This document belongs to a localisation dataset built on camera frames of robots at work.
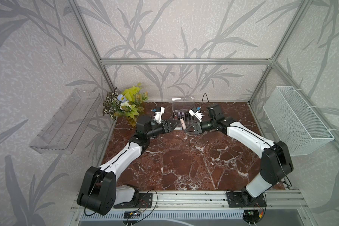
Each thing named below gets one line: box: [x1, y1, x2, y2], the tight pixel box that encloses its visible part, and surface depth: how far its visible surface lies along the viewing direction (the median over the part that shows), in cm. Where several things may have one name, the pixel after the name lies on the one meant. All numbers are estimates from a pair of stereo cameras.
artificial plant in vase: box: [102, 82, 150, 127], surface depth 90 cm
